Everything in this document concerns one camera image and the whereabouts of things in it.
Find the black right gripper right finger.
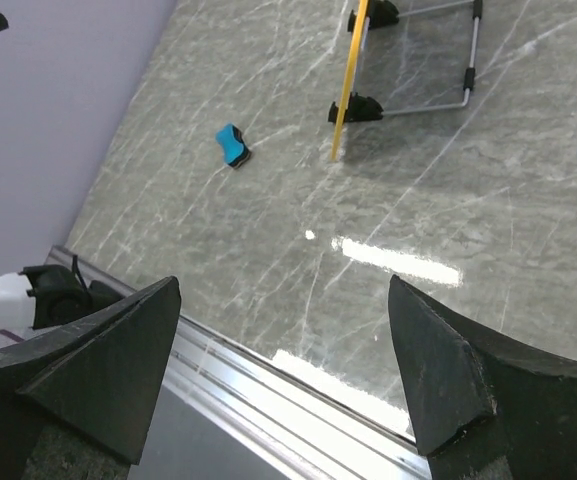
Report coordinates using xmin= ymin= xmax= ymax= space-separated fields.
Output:
xmin=388 ymin=276 xmax=577 ymax=479

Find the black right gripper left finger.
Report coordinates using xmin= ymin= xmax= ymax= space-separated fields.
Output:
xmin=0 ymin=276 xmax=181 ymax=479

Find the blue whiteboard eraser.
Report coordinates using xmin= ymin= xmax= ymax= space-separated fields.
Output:
xmin=215 ymin=123 xmax=252 ymax=169

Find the yellow framed whiteboard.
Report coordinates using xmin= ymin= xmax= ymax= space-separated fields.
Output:
xmin=331 ymin=0 xmax=369 ymax=161

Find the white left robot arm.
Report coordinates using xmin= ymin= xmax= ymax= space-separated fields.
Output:
xmin=0 ymin=265 xmax=124 ymax=331

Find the aluminium mounting rail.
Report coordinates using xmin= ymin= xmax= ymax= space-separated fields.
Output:
xmin=42 ymin=243 xmax=429 ymax=480

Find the metal wire easel stand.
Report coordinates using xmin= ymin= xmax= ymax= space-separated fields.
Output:
xmin=328 ymin=1 xmax=483 ymax=124

